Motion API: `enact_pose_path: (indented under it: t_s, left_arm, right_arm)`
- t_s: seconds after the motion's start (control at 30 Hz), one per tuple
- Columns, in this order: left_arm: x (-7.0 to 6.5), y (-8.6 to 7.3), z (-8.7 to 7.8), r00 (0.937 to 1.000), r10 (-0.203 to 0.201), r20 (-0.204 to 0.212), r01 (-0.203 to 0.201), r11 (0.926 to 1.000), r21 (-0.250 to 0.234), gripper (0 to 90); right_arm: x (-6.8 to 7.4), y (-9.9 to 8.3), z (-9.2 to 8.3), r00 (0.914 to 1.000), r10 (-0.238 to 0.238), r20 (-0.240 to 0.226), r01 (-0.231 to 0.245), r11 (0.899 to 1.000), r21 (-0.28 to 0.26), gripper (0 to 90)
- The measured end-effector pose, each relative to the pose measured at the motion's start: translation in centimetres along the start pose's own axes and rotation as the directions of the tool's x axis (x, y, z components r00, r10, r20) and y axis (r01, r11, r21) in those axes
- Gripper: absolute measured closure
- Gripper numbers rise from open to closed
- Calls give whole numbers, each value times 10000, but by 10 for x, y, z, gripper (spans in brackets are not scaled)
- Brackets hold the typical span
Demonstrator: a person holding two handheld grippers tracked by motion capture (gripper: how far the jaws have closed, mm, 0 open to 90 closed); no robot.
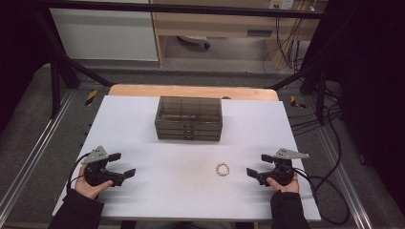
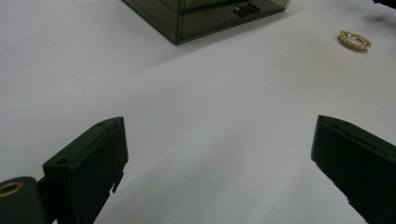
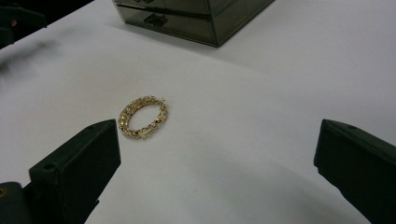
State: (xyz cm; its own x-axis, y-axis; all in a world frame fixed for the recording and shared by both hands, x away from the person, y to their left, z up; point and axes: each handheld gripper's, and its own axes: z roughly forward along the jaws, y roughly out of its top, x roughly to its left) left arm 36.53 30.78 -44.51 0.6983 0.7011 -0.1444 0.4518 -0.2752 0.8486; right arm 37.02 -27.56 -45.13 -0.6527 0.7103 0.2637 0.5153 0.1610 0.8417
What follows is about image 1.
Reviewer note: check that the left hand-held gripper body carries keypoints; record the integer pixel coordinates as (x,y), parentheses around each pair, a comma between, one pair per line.
(95,156)

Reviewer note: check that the office chair base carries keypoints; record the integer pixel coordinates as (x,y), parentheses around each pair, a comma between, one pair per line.
(192,39)

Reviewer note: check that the white power outlet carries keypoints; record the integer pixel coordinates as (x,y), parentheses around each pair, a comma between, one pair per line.
(281,4)

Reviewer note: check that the aluminium rail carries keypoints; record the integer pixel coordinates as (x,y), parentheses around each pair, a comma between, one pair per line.
(37,149)
(343,178)

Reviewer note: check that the black curtain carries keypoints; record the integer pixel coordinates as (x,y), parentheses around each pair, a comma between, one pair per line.
(16,47)
(375,79)

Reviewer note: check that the person's left hand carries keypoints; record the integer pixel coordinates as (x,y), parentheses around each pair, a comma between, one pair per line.
(86,190)

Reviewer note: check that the white foam board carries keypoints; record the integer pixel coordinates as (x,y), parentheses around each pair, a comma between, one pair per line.
(127,127)

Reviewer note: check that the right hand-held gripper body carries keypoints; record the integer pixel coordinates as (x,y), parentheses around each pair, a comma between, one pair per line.
(283,170)

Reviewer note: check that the wooden table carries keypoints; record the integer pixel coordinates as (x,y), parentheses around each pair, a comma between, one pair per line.
(191,91)

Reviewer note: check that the white cabinet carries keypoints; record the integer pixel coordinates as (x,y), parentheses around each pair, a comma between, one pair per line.
(105,35)

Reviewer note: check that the black metal frame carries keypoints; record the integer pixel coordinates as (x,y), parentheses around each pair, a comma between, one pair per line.
(191,8)

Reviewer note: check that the smoky transparent drawer box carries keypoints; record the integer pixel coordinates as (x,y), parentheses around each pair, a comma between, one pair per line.
(187,109)

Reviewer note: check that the person's right hand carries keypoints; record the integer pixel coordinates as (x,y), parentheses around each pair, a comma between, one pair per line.
(286,188)

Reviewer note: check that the wooden desk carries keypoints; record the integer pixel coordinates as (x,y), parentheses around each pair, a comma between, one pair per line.
(216,25)

